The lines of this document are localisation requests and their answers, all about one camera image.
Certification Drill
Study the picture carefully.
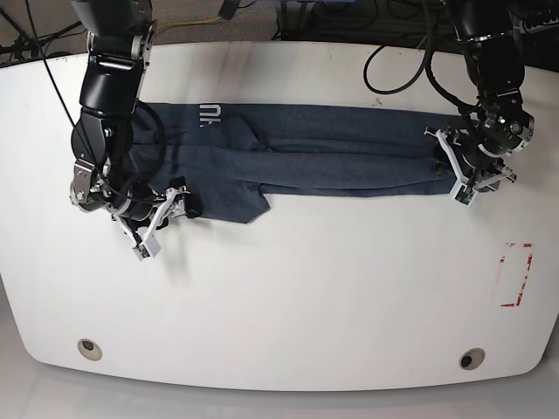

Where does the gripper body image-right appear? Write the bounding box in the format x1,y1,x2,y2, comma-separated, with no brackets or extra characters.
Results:
434,136,517,192

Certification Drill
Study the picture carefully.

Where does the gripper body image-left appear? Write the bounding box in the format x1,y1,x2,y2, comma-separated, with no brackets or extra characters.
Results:
111,185,192,238

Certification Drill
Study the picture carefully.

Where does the dark blue T-shirt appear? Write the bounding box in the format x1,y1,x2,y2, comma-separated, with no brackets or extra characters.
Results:
149,103,460,223

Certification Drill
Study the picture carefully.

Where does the red tape rectangle marking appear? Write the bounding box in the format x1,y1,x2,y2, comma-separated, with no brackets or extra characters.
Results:
494,243,535,308

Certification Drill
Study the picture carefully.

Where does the grey power strip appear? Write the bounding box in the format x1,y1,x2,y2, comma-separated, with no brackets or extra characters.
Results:
521,5,558,35

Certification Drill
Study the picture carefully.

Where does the black tripod stand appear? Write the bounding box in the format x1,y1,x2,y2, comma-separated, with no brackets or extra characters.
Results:
1,9,86,67

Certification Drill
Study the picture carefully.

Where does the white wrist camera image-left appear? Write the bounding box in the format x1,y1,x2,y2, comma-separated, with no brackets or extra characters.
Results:
134,188,178,261

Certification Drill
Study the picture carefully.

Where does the black looped cable image-right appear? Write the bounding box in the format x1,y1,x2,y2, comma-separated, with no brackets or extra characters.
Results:
362,41,438,95

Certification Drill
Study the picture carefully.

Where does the left table cable grommet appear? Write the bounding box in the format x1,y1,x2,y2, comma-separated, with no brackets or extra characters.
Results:
77,339,102,361

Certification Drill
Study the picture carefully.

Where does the table cable grommet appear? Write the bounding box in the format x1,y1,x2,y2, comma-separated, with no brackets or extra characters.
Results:
459,347,486,371
77,339,102,361

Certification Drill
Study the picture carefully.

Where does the yellow cable on floor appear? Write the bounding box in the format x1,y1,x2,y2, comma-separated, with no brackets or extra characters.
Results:
156,12,222,34

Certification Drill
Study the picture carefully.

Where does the right table cable grommet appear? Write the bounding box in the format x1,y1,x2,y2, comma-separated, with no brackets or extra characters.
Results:
459,347,486,371

